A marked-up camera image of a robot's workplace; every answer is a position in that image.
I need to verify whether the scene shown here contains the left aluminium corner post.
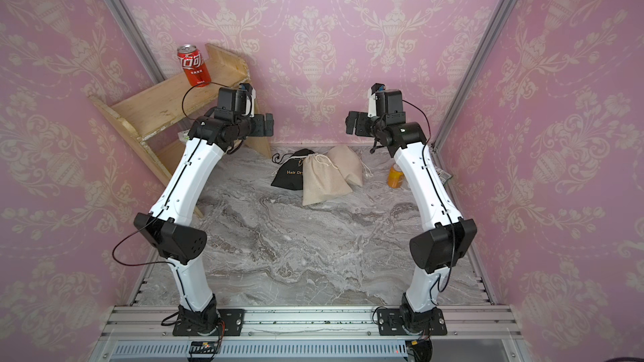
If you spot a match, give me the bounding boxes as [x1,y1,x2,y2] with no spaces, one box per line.
[104,0,165,84]

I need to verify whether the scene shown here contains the aluminium corner post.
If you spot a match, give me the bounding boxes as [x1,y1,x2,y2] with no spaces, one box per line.
[434,0,518,153]
[104,0,165,84]

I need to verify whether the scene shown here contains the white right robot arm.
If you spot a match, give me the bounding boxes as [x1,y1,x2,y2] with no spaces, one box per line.
[345,83,477,336]

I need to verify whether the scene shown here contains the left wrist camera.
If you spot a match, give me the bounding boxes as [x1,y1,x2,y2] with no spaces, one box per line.
[238,83,257,117]

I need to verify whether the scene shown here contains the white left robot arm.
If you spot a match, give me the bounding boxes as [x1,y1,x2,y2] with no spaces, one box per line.
[133,83,274,337]

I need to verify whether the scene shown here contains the red cola can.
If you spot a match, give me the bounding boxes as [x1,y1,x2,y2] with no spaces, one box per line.
[177,45,211,87]

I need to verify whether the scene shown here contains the black drawstring bag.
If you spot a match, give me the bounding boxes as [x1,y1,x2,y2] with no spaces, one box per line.
[271,148,315,191]

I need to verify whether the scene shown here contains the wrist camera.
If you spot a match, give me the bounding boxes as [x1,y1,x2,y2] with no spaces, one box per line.
[367,83,386,117]
[238,83,257,117]

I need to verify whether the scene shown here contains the right aluminium corner post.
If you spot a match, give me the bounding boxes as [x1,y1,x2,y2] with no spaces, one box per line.
[434,0,518,153]

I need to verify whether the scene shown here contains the green white box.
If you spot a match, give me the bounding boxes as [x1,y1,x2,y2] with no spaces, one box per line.
[178,130,190,143]

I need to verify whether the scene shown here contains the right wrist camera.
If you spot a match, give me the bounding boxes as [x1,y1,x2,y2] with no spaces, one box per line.
[367,83,386,117]

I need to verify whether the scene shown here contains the wooden two-tier shelf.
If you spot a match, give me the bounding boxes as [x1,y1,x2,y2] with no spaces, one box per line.
[89,44,251,185]

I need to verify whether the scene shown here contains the green snack packet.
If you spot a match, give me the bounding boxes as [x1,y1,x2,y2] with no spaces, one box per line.
[437,168,453,185]

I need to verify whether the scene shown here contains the orange soda can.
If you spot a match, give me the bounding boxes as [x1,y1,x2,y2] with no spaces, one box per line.
[387,164,405,189]

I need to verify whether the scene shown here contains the beige hair dryer bag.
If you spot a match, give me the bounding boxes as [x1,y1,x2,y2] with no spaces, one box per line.
[326,144,370,187]

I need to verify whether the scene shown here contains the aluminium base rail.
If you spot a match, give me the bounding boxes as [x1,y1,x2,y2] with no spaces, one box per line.
[90,305,531,361]

